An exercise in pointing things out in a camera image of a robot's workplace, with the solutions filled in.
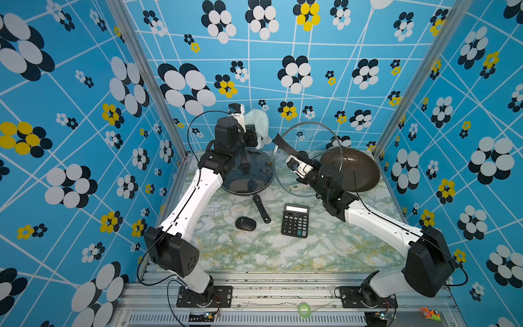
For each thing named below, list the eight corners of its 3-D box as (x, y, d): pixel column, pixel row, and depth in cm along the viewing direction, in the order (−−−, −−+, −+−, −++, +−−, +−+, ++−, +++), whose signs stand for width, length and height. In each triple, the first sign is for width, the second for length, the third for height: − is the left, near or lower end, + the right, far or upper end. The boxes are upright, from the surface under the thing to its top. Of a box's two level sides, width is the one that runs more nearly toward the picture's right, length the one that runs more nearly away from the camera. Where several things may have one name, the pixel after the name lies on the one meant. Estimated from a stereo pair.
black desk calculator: (280, 233, 91) (280, 230, 89) (284, 206, 100) (284, 202, 98) (306, 238, 90) (307, 235, 87) (308, 210, 99) (309, 206, 96)
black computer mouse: (234, 226, 94) (233, 224, 91) (239, 217, 97) (238, 214, 95) (252, 234, 91) (252, 231, 89) (257, 223, 94) (257, 221, 92)
